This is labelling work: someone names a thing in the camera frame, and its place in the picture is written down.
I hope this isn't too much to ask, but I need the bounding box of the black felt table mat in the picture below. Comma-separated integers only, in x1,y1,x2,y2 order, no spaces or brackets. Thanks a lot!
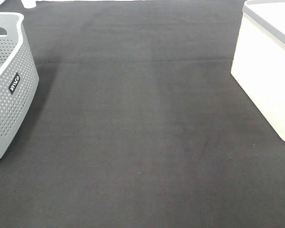
0,0,285,228

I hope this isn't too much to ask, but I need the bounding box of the cream plastic storage box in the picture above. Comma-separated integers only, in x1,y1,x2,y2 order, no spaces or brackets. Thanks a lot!
231,0,285,141

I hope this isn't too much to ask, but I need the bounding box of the grey perforated plastic basket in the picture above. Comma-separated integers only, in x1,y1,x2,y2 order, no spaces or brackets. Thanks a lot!
0,12,39,159

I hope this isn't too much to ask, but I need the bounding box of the white cylindrical object at back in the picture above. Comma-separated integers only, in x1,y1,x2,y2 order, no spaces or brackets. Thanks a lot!
21,0,37,9

